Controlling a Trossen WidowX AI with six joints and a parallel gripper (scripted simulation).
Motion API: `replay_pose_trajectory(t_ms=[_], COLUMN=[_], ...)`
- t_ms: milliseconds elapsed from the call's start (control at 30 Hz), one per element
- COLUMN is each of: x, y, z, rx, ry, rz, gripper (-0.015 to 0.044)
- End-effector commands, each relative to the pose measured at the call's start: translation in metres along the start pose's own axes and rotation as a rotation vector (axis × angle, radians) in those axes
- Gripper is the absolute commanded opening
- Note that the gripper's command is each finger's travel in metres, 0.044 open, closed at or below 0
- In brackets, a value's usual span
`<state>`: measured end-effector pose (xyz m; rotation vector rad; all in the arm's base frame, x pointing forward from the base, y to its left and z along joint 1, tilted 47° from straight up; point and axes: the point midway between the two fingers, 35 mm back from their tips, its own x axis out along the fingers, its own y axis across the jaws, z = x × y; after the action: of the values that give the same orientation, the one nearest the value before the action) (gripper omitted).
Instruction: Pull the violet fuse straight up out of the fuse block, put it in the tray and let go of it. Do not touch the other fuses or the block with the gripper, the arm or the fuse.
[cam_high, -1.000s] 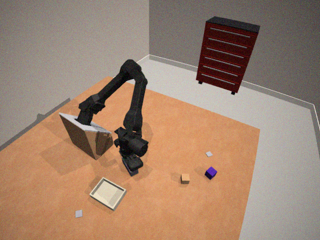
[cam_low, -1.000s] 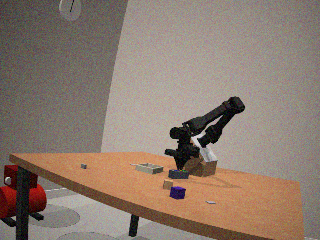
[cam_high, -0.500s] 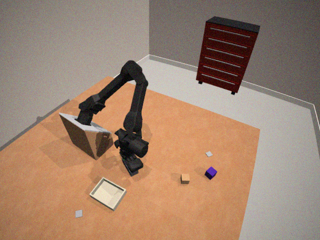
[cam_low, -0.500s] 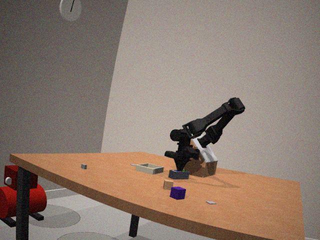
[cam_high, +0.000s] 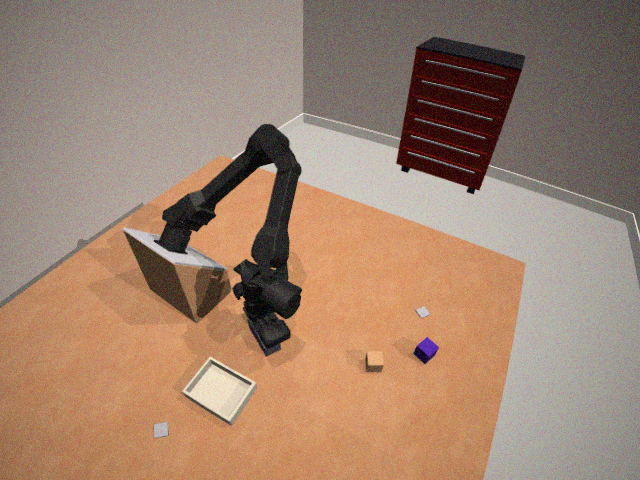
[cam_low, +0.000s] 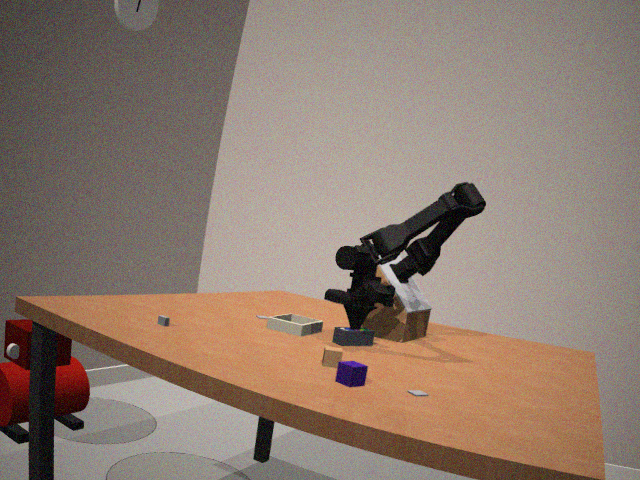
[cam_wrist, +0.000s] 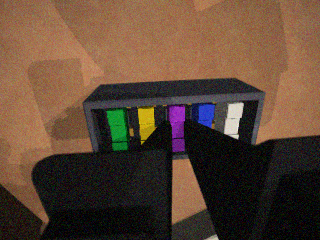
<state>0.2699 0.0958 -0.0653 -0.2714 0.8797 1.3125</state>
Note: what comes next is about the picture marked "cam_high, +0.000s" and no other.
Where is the violet cube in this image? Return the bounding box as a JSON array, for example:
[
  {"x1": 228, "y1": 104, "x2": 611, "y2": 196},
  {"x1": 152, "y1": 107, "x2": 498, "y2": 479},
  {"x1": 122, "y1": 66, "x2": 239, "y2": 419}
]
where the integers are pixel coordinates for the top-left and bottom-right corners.
[{"x1": 413, "y1": 337, "x2": 439, "y2": 365}]

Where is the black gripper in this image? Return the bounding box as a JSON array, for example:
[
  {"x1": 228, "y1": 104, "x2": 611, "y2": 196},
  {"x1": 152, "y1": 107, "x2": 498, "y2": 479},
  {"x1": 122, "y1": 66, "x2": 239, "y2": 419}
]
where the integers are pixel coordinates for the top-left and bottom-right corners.
[{"x1": 232, "y1": 281, "x2": 290, "y2": 349}]

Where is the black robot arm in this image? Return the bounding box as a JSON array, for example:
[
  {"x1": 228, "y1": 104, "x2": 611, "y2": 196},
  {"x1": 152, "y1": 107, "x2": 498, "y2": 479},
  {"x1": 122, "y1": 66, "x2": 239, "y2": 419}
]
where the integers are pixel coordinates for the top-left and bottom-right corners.
[{"x1": 154, "y1": 124, "x2": 302, "y2": 319}]

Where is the white rectangular tray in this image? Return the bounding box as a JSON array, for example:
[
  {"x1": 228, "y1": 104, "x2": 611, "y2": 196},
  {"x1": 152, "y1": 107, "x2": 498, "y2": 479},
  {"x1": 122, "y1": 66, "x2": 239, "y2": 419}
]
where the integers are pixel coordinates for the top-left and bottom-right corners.
[{"x1": 182, "y1": 356, "x2": 257, "y2": 426}]

